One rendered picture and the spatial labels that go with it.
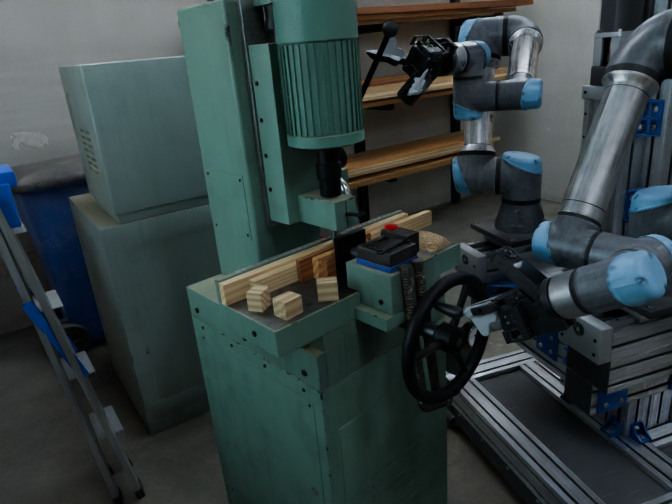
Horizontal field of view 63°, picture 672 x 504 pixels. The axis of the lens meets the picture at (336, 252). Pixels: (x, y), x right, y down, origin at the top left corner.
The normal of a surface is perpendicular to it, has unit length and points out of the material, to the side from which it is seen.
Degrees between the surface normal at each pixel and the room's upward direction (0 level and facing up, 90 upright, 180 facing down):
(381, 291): 90
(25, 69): 90
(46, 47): 90
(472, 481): 0
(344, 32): 90
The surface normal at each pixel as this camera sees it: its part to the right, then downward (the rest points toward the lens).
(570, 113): -0.83, 0.26
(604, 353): 0.32, 0.32
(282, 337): 0.67, 0.22
